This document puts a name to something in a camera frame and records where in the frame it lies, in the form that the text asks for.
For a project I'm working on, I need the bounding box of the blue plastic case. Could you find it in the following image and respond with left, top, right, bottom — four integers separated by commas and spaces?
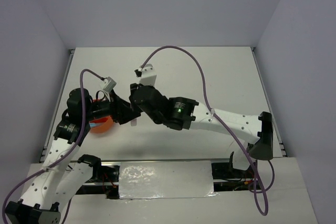
90, 122, 103, 127

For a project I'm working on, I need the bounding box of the foil covered panel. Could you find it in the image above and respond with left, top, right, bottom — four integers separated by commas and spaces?
119, 161, 216, 199

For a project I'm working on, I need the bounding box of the pink purple highlighter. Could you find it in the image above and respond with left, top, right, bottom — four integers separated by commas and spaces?
131, 119, 137, 126

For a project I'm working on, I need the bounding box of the metal rail base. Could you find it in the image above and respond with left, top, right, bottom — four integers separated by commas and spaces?
77, 161, 254, 200

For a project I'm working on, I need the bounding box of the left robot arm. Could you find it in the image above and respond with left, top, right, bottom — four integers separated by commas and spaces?
2, 88, 141, 223

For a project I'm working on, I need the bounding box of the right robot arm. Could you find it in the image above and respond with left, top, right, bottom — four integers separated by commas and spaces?
129, 83, 274, 177

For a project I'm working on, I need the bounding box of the orange round organizer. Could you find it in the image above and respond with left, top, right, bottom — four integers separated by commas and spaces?
89, 115, 114, 134

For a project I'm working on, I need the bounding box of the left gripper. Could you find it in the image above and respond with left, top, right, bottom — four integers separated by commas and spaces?
83, 89, 141, 125

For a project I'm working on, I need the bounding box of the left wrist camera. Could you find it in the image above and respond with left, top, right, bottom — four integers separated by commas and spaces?
100, 77, 117, 93

